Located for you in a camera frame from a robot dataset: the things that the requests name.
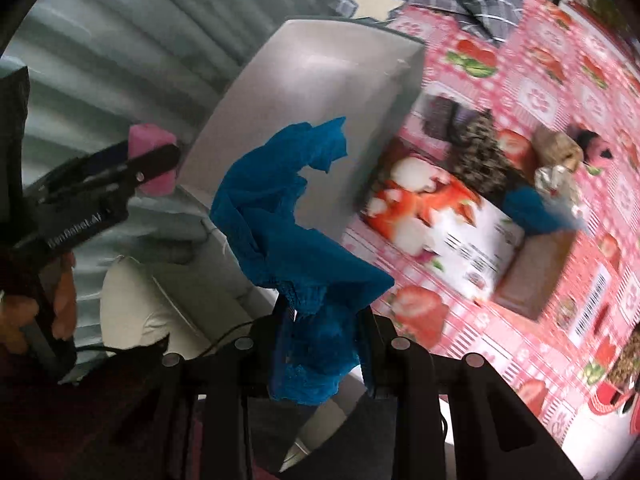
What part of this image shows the pink sponge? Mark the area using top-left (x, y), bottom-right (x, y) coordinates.
top-left (128, 124), bottom-right (178, 197)

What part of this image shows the blue cloth garment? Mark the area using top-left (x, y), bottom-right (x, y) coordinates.
top-left (209, 117), bottom-right (395, 406)

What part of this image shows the leopard print scrunchie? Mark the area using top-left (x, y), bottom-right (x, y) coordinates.
top-left (447, 106), bottom-right (525, 202)

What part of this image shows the dark striped fuzzy sock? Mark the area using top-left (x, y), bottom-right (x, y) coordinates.
top-left (423, 96), bottom-right (475, 142)

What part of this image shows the person's left hand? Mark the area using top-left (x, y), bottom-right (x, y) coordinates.
top-left (1, 252), bottom-right (77, 354)

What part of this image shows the green curtain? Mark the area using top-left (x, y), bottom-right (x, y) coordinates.
top-left (1, 0), bottom-right (328, 182)

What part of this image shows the printed cardboard box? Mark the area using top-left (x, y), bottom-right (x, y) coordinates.
top-left (361, 139), bottom-right (578, 320)

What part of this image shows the white open storage box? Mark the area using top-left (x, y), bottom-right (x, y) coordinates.
top-left (178, 18), bottom-right (426, 238)

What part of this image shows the pink strawberry tablecloth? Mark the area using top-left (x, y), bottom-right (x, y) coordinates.
top-left (344, 0), bottom-right (640, 461)

